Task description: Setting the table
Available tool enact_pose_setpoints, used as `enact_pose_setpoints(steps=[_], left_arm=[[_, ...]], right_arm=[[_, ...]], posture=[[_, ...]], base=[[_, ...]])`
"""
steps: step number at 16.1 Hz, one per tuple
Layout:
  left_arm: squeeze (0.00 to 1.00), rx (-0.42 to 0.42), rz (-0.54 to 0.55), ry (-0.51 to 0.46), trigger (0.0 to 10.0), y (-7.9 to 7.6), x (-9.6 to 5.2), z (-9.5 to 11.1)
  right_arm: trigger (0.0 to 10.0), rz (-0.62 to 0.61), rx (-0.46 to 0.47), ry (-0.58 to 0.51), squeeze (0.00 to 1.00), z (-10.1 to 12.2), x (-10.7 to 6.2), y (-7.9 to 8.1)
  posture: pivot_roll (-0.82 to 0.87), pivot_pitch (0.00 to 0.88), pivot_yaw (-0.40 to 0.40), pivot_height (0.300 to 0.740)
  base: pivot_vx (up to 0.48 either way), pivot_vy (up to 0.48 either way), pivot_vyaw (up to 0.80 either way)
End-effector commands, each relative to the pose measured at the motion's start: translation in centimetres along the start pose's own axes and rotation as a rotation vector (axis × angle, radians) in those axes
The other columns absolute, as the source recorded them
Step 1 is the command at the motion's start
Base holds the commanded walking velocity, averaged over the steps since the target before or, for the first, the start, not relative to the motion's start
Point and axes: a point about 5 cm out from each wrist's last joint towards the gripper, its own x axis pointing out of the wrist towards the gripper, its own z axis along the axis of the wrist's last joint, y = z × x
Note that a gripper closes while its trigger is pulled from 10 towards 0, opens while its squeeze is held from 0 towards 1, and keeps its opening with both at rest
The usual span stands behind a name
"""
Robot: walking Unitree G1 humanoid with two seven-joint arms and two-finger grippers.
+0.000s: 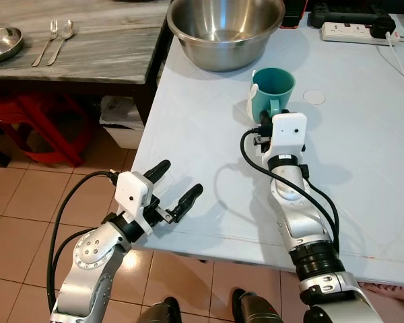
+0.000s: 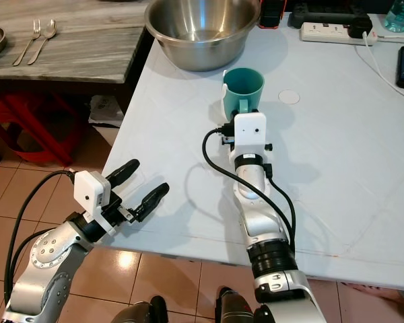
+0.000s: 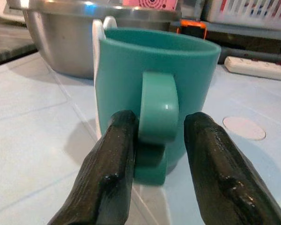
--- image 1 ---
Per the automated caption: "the black left robot leg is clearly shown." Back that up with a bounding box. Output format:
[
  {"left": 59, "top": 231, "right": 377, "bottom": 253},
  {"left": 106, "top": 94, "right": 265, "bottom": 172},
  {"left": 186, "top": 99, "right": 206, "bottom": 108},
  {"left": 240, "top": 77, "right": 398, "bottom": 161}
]
[{"left": 135, "top": 296, "right": 183, "bottom": 323}]

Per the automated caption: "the black power plug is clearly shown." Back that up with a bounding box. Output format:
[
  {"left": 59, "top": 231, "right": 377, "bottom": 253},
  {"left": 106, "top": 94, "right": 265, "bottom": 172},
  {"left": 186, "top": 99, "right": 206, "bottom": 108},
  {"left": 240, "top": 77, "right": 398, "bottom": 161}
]
[{"left": 370, "top": 16, "right": 397, "bottom": 40}]

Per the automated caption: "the black right robot leg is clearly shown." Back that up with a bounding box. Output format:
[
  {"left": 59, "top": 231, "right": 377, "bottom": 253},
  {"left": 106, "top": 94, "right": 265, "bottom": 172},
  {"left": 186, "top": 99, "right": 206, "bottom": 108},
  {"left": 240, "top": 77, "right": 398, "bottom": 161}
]
[{"left": 230, "top": 288, "right": 284, "bottom": 323}]

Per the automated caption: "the red and black device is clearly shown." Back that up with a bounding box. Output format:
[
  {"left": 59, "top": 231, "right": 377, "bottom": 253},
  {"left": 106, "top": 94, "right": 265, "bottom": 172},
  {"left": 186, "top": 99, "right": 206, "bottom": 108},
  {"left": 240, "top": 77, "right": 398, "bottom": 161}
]
[{"left": 281, "top": 0, "right": 308, "bottom": 30}]

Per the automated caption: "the pale blue table cover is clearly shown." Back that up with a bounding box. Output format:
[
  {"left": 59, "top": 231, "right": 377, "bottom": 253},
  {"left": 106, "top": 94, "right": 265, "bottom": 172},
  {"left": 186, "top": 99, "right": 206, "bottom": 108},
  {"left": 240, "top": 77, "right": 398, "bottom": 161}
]
[{"left": 131, "top": 12, "right": 404, "bottom": 287}]

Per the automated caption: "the black robot leg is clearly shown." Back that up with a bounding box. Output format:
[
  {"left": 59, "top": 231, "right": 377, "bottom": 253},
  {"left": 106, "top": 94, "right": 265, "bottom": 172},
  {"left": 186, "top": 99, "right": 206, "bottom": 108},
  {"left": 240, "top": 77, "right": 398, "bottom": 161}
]
[
  {"left": 135, "top": 296, "right": 183, "bottom": 323},
  {"left": 230, "top": 288, "right": 284, "bottom": 323}
]

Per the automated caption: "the silver metal spoon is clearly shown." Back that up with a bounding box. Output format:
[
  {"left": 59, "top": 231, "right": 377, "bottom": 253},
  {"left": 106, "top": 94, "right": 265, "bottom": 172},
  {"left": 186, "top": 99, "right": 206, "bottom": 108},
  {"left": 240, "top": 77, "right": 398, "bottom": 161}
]
[{"left": 46, "top": 20, "right": 75, "bottom": 67}]

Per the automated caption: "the large stainless steel bowl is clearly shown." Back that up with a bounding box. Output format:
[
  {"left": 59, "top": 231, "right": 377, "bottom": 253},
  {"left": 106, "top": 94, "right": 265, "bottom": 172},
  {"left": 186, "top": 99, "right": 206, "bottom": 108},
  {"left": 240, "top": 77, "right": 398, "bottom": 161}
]
[{"left": 167, "top": 0, "right": 285, "bottom": 73}]

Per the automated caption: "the teal ceramic mug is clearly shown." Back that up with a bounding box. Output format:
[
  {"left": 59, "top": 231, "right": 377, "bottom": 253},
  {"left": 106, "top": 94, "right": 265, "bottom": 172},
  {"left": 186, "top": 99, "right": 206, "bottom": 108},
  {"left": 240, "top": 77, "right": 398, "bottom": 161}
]
[{"left": 247, "top": 67, "right": 296, "bottom": 123}]

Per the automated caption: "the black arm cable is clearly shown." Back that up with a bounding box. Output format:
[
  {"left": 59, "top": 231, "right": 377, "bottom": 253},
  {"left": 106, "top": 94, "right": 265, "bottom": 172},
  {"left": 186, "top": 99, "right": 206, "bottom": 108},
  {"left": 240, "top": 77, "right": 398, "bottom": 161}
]
[
  {"left": 46, "top": 170, "right": 119, "bottom": 314},
  {"left": 240, "top": 128, "right": 341, "bottom": 254}
]

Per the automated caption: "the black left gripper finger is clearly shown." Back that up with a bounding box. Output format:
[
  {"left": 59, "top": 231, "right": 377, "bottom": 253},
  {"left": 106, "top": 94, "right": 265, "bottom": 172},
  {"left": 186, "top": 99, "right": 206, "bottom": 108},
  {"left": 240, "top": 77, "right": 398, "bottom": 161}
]
[
  {"left": 173, "top": 183, "right": 205, "bottom": 222},
  {"left": 143, "top": 159, "right": 172, "bottom": 184}
]

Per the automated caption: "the black electronic device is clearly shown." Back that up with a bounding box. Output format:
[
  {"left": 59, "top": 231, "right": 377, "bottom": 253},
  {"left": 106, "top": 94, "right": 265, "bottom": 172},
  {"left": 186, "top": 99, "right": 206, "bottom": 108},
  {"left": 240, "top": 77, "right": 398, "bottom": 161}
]
[{"left": 308, "top": 3, "right": 386, "bottom": 28}]

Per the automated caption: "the silver metal fork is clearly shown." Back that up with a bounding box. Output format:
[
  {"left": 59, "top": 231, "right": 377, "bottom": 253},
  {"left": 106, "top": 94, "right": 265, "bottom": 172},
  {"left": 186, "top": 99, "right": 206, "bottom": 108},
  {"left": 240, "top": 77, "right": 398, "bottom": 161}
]
[{"left": 32, "top": 19, "right": 59, "bottom": 68}]

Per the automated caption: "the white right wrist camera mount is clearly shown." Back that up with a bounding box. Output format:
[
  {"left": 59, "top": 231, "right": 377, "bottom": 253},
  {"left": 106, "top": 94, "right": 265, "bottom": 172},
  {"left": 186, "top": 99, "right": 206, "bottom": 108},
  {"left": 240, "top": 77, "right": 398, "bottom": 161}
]
[{"left": 269, "top": 112, "right": 308, "bottom": 159}]

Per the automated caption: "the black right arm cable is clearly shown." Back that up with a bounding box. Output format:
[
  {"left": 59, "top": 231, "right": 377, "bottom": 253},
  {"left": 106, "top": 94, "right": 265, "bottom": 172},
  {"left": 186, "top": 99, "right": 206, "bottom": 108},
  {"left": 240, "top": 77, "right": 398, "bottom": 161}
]
[{"left": 240, "top": 128, "right": 341, "bottom": 254}]

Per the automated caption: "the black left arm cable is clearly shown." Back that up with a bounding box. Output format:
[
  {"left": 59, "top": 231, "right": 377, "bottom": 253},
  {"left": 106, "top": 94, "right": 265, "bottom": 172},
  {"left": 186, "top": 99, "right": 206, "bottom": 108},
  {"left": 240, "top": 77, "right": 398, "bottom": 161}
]
[{"left": 46, "top": 170, "right": 119, "bottom": 314}]

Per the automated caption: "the white power cable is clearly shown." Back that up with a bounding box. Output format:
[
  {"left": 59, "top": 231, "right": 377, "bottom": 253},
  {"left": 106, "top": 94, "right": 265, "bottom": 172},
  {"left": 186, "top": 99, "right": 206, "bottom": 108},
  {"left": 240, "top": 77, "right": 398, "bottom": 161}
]
[{"left": 386, "top": 32, "right": 404, "bottom": 89}]

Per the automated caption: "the white power strip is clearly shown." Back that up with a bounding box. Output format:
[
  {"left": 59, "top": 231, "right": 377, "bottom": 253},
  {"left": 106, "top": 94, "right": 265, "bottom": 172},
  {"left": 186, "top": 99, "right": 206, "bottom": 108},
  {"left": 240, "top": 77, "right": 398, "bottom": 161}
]
[{"left": 321, "top": 22, "right": 391, "bottom": 46}]

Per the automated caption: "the round white table sticker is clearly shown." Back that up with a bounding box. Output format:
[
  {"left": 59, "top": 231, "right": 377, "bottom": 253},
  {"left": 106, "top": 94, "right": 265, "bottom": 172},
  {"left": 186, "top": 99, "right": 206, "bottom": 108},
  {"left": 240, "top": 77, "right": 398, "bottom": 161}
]
[{"left": 302, "top": 89, "right": 327, "bottom": 106}]

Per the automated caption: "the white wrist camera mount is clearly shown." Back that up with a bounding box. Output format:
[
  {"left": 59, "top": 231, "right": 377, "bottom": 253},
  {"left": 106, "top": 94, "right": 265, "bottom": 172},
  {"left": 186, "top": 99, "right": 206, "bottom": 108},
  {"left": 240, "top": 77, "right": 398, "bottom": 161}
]
[
  {"left": 269, "top": 112, "right": 308, "bottom": 159},
  {"left": 114, "top": 171, "right": 156, "bottom": 234}
]

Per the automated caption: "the red plastic stool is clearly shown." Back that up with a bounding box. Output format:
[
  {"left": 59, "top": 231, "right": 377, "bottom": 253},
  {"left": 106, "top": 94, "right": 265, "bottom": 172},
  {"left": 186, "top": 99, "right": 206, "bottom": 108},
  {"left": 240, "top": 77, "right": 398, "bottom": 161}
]
[{"left": 0, "top": 92, "right": 99, "bottom": 168}]

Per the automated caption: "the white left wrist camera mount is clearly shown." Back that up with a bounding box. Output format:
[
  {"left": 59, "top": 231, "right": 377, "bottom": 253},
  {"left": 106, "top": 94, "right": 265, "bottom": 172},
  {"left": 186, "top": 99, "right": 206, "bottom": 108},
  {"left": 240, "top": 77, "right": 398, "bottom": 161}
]
[{"left": 114, "top": 171, "right": 156, "bottom": 234}]

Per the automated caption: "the small stainless steel dish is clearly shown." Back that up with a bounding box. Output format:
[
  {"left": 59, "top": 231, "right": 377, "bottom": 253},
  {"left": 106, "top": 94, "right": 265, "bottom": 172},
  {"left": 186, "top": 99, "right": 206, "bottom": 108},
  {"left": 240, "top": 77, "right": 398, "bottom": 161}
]
[{"left": 0, "top": 27, "right": 25, "bottom": 65}]

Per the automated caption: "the grey wood-top side table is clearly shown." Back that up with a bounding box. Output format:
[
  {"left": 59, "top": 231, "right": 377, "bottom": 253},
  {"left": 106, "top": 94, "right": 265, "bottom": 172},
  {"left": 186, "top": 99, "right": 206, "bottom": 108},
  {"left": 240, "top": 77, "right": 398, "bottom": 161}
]
[{"left": 0, "top": 0, "right": 174, "bottom": 126}]

